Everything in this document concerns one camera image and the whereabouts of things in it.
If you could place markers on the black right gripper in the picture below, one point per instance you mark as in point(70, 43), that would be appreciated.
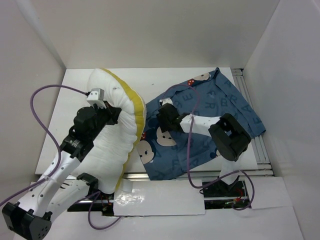
point(163, 126)

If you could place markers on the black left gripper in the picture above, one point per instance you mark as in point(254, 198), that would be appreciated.
point(112, 112)

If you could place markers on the blue cartoon print pillowcase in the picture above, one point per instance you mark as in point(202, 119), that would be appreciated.
point(211, 94)

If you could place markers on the white pillow with yellow edge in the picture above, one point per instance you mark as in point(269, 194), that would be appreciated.
point(115, 143)

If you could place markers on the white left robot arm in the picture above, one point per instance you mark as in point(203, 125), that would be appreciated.
point(32, 215)

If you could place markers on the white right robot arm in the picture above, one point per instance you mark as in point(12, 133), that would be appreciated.
point(230, 138)

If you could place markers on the white cover sheet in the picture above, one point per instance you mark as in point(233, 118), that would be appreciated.
point(157, 198)

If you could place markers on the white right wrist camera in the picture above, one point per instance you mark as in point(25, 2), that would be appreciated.
point(165, 101)

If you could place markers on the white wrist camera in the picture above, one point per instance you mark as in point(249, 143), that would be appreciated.
point(96, 98)
point(165, 101)

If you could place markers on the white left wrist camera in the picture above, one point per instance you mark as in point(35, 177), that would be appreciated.
point(96, 98)

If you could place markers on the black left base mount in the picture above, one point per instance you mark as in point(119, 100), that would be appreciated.
point(103, 204)

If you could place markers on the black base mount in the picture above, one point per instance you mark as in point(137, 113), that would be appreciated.
point(222, 196)
point(103, 204)

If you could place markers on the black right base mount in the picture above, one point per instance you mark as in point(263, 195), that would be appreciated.
point(222, 196)

